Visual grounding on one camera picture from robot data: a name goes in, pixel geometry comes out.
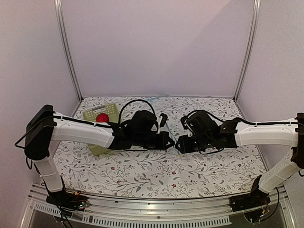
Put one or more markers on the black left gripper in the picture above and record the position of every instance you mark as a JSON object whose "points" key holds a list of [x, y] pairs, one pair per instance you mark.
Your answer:
{"points": [[165, 136]]}

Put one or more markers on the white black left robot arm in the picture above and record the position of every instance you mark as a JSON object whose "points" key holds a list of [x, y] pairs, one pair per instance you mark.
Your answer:
{"points": [[142, 130]]}

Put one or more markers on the spare clear blue zip bag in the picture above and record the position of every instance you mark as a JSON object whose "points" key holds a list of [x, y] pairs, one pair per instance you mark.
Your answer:
{"points": [[157, 97]]}

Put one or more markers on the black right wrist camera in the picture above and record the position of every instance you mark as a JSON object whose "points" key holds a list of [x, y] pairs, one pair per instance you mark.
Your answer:
{"points": [[184, 122]]}

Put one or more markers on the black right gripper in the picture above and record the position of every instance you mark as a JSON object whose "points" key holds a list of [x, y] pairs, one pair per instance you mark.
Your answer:
{"points": [[184, 147]]}

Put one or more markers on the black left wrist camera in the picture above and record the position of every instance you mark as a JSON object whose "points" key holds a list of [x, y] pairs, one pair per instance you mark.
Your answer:
{"points": [[159, 123]]}

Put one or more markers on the floral patterned table mat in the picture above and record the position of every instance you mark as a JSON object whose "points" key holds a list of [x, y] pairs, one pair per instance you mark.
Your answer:
{"points": [[160, 174]]}

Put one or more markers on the light green perforated plastic basket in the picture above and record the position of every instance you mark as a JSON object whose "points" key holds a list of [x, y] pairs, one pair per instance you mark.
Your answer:
{"points": [[91, 114]]}

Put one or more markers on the red apple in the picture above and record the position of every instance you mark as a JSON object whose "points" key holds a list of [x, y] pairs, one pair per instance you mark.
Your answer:
{"points": [[102, 118]]}

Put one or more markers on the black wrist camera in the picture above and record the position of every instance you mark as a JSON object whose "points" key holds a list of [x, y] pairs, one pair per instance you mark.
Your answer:
{"points": [[159, 123], [184, 122]]}

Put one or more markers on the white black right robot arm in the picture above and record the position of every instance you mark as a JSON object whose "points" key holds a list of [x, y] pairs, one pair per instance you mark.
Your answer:
{"points": [[205, 133]]}

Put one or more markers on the clear blue zip top bag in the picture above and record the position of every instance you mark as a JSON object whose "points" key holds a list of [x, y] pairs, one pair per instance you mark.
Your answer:
{"points": [[174, 139]]}

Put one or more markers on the aluminium frame post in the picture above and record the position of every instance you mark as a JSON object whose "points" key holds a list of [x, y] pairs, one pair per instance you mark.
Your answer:
{"points": [[249, 47], [66, 48]]}

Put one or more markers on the aluminium front rail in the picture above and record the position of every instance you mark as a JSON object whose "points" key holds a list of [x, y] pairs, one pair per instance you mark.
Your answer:
{"points": [[119, 212]]}

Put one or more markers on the right aluminium frame post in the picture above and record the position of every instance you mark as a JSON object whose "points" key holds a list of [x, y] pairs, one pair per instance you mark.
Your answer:
{"points": [[249, 47]]}

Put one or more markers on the left aluminium frame post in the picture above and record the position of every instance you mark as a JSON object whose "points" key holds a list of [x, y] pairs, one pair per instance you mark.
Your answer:
{"points": [[66, 48]]}

